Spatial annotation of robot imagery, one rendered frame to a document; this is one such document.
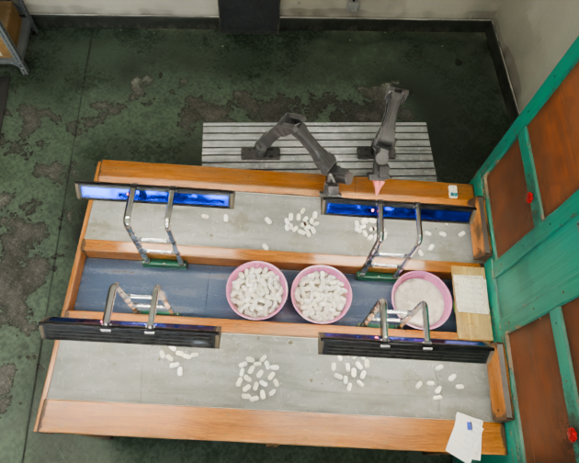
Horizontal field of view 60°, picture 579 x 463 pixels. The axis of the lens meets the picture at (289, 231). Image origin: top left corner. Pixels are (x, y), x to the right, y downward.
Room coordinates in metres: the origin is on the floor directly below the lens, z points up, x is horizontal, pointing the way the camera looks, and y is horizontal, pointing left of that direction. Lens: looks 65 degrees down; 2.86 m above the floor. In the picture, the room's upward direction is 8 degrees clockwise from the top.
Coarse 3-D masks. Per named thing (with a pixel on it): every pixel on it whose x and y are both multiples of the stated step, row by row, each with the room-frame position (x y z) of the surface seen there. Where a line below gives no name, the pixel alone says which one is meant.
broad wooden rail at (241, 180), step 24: (120, 168) 1.19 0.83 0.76; (144, 168) 1.21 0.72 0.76; (168, 168) 1.22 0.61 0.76; (192, 168) 1.24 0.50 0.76; (216, 168) 1.26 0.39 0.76; (264, 192) 1.18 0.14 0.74; (288, 192) 1.19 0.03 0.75; (312, 192) 1.20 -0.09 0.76; (360, 192) 1.23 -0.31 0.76; (384, 192) 1.25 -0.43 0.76; (408, 192) 1.27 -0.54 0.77; (432, 192) 1.29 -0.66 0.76
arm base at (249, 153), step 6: (246, 150) 1.44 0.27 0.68; (252, 150) 1.45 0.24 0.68; (270, 150) 1.47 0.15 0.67; (276, 150) 1.47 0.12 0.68; (246, 156) 1.40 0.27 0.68; (252, 156) 1.41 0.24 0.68; (258, 156) 1.41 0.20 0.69; (264, 156) 1.41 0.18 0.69; (270, 156) 1.43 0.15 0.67; (276, 156) 1.43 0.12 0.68
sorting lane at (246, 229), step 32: (96, 224) 0.90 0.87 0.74; (160, 224) 0.94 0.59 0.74; (192, 224) 0.96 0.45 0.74; (224, 224) 0.98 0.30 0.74; (256, 224) 1.00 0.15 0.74; (320, 224) 1.05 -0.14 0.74; (352, 224) 1.07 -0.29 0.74; (384, 224) 1.09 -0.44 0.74; (448, 224) 1.14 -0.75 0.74; (384, 256) 0.93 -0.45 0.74; (416, 256) 0.95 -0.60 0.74; (448, 256) 0.97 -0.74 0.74
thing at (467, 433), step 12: (456, 420) 0.26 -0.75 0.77; (468, 420) 0.26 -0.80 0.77; (480, 420) 0.27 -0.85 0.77; (456, 432) 0.21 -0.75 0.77; (468, 432) 0.22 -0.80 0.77; (480, 432) 0.22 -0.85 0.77; (456, 444) 0.17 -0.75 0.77; (468, 444) 0.17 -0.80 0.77; (480, 444) 0.18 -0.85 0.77; (456, 456) 0.12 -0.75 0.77; (468, 456) 0.13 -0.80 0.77; (480, 456) 0.14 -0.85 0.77
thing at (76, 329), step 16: (48, 320) 0.37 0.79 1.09; (64, 320) 0.38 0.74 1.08; (80, 320) 0.39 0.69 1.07; (96, 320) 0.40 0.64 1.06; (112, 320) 0.40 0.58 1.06; (48, 336) 0.32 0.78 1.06; (64, 336) 0.32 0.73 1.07; (80, 336) 0.33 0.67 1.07; (96, 336) 0.34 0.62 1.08; (112, 336) 0.34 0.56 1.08; (128, 336) 0.35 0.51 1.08; (144, 336) 0.36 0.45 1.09; (160, 336) 0.36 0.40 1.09; (176, 336) 0.37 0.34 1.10; (192, 336) 0.38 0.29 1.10; (208, 336) 0.38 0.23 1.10
